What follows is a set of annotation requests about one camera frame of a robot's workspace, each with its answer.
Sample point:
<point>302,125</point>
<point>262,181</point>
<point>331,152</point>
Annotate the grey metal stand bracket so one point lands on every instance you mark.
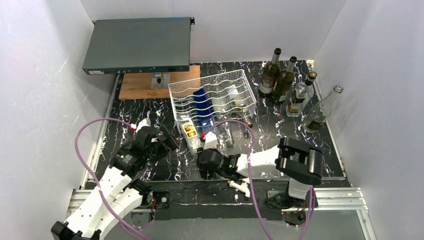
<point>160,80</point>

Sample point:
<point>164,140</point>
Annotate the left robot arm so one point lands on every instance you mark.
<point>119,192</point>

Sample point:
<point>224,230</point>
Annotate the clear bottle copper cap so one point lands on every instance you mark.
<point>238,98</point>

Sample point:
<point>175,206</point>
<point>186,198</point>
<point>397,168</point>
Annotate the dark green wine bottle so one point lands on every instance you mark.
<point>269,74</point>

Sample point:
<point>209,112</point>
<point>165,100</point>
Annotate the white wire wine rack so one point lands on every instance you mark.
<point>181,94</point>

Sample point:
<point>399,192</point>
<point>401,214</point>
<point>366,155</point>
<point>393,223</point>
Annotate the wooden board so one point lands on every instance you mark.
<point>138,85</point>

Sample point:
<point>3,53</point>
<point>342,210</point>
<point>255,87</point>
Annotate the tall clear bottle black label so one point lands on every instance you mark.
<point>321,111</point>

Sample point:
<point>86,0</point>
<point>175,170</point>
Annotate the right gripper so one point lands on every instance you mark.
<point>201,164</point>

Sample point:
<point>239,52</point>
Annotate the blue square glass bottle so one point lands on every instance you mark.
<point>203,110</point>

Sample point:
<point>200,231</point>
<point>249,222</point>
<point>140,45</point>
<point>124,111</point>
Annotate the square clear bottle gold label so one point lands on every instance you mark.
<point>301,95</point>

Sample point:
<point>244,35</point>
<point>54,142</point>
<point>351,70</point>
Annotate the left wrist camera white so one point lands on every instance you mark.
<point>146,122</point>

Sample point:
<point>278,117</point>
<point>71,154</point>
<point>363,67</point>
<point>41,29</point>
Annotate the aluminium rail frame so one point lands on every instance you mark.
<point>218,201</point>

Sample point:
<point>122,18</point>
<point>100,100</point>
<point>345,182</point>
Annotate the white faucet tap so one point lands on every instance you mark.
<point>244,187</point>

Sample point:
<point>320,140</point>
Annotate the grey rack-mount device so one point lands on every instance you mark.
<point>139,45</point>

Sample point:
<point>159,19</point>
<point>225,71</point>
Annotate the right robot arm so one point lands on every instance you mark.
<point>301,162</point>

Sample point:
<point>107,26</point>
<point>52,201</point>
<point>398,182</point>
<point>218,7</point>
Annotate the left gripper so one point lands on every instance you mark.
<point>168,142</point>

